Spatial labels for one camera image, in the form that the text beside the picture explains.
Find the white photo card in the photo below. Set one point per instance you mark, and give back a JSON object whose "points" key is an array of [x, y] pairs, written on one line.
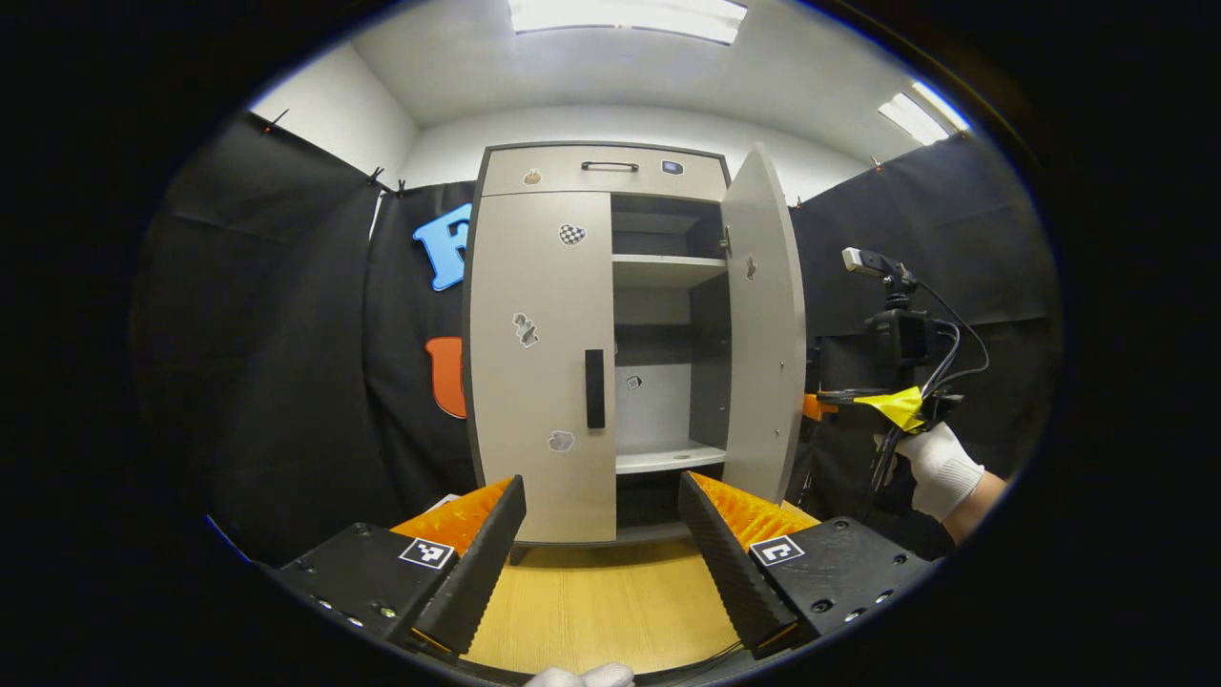
{"points": [[442, 502]]}

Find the yellow tape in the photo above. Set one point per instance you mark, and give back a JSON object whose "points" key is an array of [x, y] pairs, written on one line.
{"points": [[901, 405]]}

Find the white cabinet shelf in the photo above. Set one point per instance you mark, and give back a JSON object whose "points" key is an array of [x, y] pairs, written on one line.
{"points": [[663, 270], [668, 459]]}

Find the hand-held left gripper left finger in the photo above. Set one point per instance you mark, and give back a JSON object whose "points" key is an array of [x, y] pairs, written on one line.
{"points": [[477, 572]]}

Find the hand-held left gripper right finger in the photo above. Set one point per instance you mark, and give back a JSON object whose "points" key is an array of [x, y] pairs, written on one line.
{"points": [[730, 572]]}

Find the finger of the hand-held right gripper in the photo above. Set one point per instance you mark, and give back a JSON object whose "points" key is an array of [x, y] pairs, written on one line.
{"points": [[830, 405]]}

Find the large ceiling light panel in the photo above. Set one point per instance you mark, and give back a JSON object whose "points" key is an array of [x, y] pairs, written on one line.
{"points": [[625, 17]]}

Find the small ceiling light panel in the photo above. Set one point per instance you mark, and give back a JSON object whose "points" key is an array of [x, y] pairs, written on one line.
{"points": [[920, 114]]}

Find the grey cabinet drawer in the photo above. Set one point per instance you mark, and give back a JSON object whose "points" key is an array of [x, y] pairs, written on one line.
{"points": [[563, 174]]}

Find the black backdrop cloth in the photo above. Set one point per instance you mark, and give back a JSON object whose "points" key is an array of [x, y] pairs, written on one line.
{"points": [[286, 334]]}

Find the grey shoe cabinet door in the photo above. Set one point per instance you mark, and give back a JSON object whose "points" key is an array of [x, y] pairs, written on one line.
{"points": [[768, 363], [534, 401]]}

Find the grey double-door shoe cabinet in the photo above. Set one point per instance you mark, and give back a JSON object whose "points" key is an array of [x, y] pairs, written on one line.
{"points": [[658, 401]]}

